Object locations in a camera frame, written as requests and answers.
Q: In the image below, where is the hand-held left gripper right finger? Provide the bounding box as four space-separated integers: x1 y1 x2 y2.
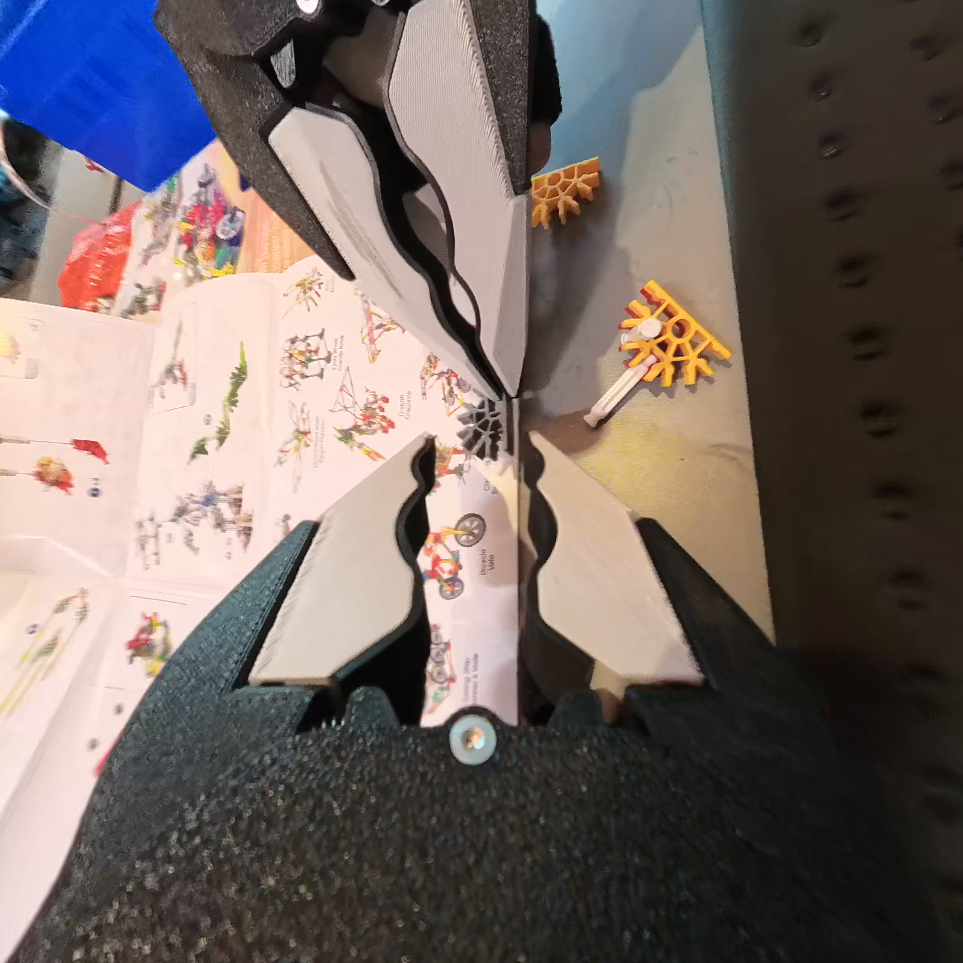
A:
519 430 704 723

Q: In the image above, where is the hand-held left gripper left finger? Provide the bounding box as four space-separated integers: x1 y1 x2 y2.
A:
247 434 437 689

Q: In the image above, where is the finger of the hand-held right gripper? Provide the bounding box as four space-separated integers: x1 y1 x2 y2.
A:
382 0 534 397
267 104 501 396

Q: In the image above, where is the grey snowflake connector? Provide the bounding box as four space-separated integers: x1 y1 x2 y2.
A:
455 395 520 461

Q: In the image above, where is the yellow snowflake connector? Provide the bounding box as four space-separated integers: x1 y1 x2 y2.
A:
530 156 603 229

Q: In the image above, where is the colourful cardboard toy box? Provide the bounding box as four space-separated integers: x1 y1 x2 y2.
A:
59 162 320 314

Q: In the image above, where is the blue storage bin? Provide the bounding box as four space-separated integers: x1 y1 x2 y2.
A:
0 0 219 194

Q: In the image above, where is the yellow fan connector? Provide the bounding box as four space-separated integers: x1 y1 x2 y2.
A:
618 280 732 388

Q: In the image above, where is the red toy connector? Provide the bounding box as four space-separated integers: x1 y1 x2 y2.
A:
618 282 682 355

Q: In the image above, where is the white printed instruction sheet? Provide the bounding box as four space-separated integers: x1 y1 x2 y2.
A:
0 252 522 836

